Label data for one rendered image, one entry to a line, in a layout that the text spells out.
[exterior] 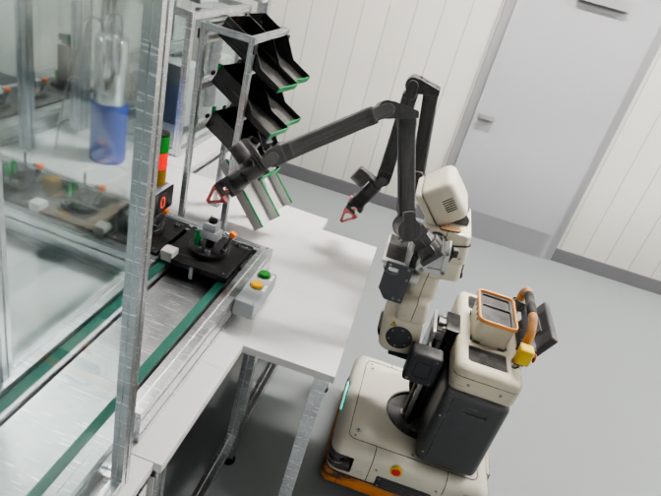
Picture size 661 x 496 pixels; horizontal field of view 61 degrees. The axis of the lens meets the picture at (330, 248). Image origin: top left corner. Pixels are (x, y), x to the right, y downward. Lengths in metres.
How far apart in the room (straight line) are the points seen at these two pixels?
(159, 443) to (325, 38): 3.84
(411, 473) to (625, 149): 3.39
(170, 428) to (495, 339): 1.24
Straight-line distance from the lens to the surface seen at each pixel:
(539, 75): 4.71
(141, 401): 1.45
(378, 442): 2.43
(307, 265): 2.22
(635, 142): 5.03
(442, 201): 1.94
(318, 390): 1.83
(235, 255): 1.97
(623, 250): 5.36
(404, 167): 1.81
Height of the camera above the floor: 2.01
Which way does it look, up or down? 29 degrees down
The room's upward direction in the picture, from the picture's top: 16 degrees clockwise
